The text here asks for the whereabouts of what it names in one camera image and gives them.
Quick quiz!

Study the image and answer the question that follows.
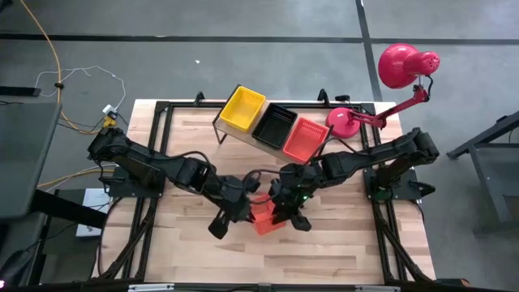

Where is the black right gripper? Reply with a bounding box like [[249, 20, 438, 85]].
[[268, 178, 315, 233]]

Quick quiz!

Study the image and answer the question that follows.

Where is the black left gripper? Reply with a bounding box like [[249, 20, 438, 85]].
[[208, 174, 261, 241]]

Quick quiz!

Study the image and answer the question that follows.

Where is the black plastic basket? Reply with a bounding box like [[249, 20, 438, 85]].
[[251, 102, 299, 151]]

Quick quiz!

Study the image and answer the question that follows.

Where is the yellow plastic basket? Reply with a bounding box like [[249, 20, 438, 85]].
[[219, 84, 268, 134]]

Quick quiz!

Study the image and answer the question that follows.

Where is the white paper booklet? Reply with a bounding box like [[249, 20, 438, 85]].
[[75, 187, 113, 238]]

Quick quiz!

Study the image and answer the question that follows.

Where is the red desk lamp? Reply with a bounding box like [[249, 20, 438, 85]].
[[324, 42, 441, 140]]

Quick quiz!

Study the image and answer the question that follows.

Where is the dark grey side table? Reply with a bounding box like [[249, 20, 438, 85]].
[[445, 110, 519, 235]]

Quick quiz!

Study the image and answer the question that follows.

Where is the grey desk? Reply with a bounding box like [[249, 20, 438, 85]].
[[0, 101, 63, 221]]

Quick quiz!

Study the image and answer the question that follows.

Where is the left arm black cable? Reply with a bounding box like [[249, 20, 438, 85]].
[[159, 150, 217, 180]]

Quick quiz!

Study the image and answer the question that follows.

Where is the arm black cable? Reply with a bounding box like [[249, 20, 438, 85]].
[[313, 136, 367, 164], [159, 150, 217, 180]]

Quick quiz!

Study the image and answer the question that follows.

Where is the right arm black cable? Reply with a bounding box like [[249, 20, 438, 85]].
[[313, 136, 367, 164]]

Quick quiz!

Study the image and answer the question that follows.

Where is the silver aluminium bracket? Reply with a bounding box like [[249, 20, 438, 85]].
[[128, 283, 176, 292], [355, 285, 401, 292]]

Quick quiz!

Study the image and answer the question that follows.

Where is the black aluminium table frame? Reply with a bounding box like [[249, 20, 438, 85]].
[[91, 88, 437, 286]]

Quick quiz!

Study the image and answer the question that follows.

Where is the white floor cable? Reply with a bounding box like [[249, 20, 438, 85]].
[[33, 66, 127, 115]]

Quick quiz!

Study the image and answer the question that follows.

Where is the yellow cable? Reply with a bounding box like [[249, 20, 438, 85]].
[[19, 0, 118, 188]]

